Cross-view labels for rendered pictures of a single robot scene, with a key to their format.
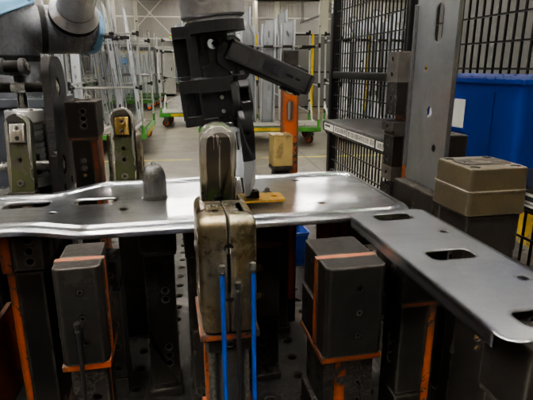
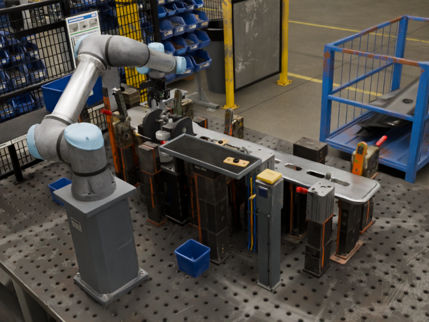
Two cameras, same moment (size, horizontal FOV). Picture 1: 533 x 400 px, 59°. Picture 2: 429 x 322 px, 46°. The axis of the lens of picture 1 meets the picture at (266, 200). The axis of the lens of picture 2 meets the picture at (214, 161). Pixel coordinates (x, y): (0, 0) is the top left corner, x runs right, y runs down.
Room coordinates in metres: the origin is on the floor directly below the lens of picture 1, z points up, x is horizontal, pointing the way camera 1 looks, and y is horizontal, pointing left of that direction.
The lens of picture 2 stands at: (1.78, 2.07, 1.98)
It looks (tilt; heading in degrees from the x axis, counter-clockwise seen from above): 28 degrees down; 233
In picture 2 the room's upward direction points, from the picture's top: 3 degrees counter-clockwise
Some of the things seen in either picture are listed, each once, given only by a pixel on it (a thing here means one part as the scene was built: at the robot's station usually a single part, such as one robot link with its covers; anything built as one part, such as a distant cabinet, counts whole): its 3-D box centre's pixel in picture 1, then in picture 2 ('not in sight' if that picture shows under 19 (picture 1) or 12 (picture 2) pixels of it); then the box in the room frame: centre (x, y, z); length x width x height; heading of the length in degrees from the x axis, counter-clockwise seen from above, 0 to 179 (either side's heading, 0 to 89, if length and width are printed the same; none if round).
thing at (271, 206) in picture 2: not in sight; (269, 234); (0.79, 1.03, 0.92); 0.08 x 0.08 x 0.44; 12
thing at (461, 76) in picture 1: (484, 113); (75, 91); (0.83, -0.38, 1.10); 0.30 x 0.17 x 0.13; 19
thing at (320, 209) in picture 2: not in sight; (318, 230); (0.60, 1.10, 0.88); 0.11 x 0.10 x 0.36; 12
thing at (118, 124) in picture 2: not in sight; (126, 154); (0.81, 0.06, 0.88); 0.07 x 0.06 x 0.35; 12
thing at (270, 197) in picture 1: (251, 194); not in sight; (0.60, 0.02, 1.01); 0.08 x 0.04 x 0.01; 102
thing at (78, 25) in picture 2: not in sight; (85, 41); (0.66, -0.53, 1.30); 0.23 x 0.02 x 0.31; 12
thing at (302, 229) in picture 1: (284, 244); (64, 192); (1.11, -0.04, 0.74); 0.11 x 0.10 x 0.09; 102
